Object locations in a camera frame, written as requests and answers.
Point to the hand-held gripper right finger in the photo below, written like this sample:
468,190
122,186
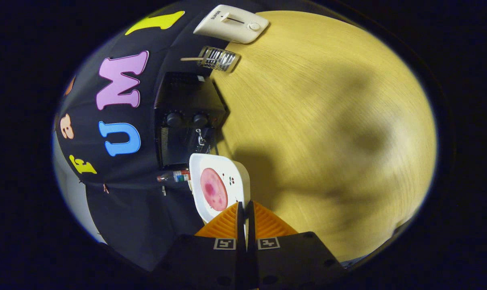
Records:
291,262

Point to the white bread toaster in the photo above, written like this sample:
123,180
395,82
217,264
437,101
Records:
231,26

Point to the white square plate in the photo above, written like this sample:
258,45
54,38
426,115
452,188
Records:
237,181

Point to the black backdrop cloth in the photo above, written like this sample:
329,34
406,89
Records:
146,217

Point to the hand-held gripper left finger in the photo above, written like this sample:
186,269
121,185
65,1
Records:
203,262

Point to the white tag clip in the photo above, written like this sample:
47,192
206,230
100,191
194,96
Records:
164,191

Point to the black toaster oven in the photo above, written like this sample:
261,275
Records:
187,96

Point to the clear glass jar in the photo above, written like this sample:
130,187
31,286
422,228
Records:
221,59

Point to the pink ham slice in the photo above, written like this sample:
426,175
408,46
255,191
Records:
214,189

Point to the clear plastic water bottle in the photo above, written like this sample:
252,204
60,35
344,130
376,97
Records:
175,176

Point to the wooden stick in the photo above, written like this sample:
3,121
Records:
189,59

